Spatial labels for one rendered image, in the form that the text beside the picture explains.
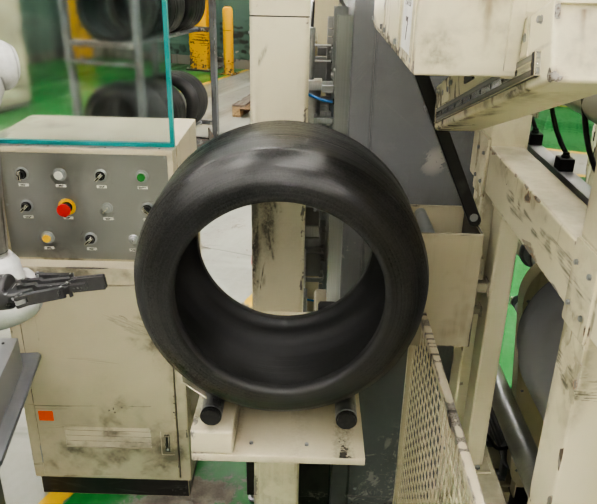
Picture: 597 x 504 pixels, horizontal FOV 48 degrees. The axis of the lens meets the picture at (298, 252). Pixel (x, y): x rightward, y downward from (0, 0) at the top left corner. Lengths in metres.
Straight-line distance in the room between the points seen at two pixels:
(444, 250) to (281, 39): 0.59
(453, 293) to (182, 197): 0.72
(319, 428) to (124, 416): 0.98
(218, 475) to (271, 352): 1.11
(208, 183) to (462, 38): 0.52
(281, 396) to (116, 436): 1.16
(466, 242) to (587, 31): 0.83
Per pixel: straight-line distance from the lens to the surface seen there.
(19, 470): 2.84
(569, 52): 0.84
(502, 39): 0.92
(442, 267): 1.61
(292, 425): 1.58
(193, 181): 1.23
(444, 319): 1.68
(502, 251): 1.64
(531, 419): 2.23
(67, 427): 2.48
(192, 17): 5.86
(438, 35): 0.91
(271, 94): 1.54
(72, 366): 2.33
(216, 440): 1.48
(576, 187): 1.68
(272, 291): 1.70
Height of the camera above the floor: 1.78
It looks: 24 degrees down
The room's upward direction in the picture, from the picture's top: 1 degrees clockwise
